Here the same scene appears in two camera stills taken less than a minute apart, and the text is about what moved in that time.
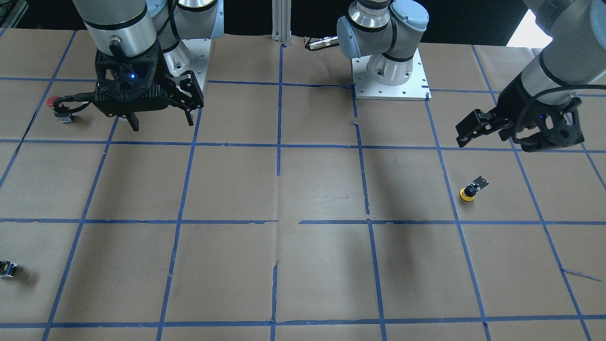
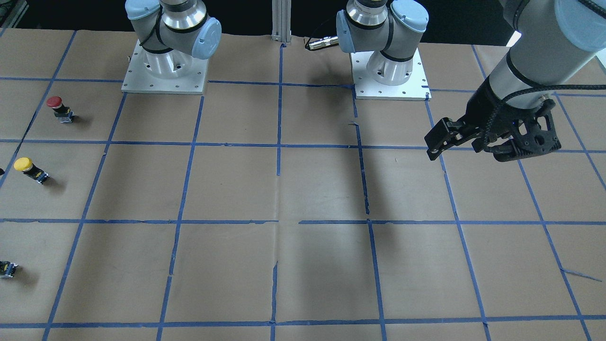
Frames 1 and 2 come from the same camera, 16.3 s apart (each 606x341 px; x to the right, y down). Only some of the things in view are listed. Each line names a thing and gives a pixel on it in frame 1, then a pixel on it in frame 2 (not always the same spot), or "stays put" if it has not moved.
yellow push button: (468, 192) -> (25, 165)
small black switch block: (7, 269) stays put
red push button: (62, 112) stays put
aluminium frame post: (281, 13) stays put
